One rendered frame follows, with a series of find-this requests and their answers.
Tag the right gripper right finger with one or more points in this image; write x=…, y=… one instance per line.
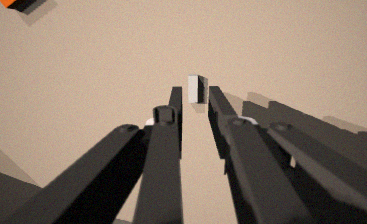
x=332, y=187

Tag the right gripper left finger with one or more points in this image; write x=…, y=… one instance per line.
x=91, y=190

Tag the grey rectangular bar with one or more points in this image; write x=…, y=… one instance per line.
x=192, y=88

